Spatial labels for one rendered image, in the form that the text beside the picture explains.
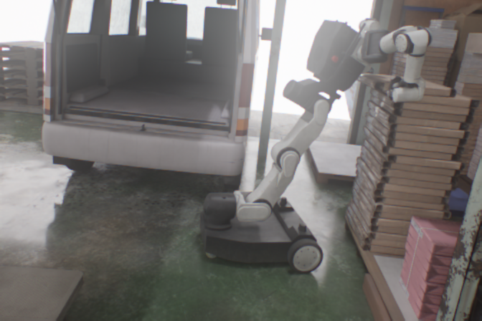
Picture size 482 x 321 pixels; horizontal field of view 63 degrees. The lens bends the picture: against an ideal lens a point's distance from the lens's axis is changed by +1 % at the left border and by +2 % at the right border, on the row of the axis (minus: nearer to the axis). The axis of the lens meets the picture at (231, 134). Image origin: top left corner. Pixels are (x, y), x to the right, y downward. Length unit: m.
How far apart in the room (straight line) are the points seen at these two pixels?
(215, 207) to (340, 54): 1.09
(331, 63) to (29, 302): 1.76
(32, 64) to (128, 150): 3.37
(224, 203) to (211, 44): 2.60
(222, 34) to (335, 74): 2.50
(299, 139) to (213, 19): 2.54
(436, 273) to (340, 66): 1.09
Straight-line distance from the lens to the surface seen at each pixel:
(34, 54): 5.94
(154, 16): 4.66
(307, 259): 2.36
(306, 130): 2.26
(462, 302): 1.72
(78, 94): 3.21
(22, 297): 1.88
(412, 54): 1.91
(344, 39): 2.20
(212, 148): 2.69
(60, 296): 1.85
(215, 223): 2.33
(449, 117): 2.38
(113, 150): 2.84
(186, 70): 4.58
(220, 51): 4.54
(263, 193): 2.33
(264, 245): 2.28
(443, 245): 2.03
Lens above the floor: 1.32
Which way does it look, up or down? 16 degrees down
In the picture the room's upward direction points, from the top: 5 degrees clockwise
